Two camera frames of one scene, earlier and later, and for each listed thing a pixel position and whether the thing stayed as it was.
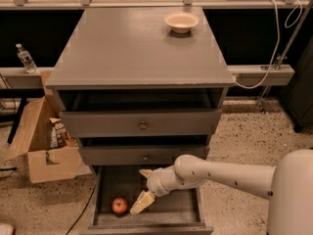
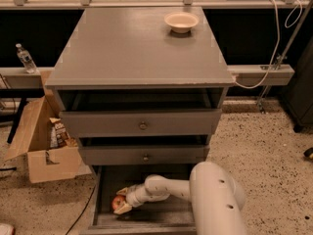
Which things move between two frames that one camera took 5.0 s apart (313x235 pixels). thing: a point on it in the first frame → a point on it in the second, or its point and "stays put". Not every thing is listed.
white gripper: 156,183 → 133,197
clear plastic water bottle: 26,59 stays put
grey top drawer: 143,122 stays put
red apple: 119,205 stays put
